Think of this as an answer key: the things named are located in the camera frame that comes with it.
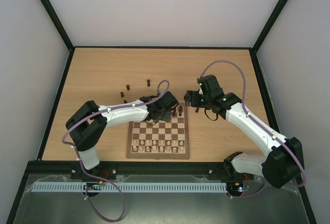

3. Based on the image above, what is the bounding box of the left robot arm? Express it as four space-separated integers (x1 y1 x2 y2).
62 91 178 177

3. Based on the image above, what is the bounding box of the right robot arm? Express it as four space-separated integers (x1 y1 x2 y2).
184 90 306 188

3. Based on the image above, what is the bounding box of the wooden chess board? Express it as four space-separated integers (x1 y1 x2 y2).
126 103 190 159

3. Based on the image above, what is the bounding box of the light chess pieces row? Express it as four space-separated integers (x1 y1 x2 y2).
129 140 189 155

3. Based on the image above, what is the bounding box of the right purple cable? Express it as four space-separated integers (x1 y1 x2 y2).
200 60 307 199

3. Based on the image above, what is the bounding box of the grey slotted cable duct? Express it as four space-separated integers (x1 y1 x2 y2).
31 182 227 193

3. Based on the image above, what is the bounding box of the black aluminium frame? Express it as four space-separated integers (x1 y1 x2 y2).
6 0 316 223

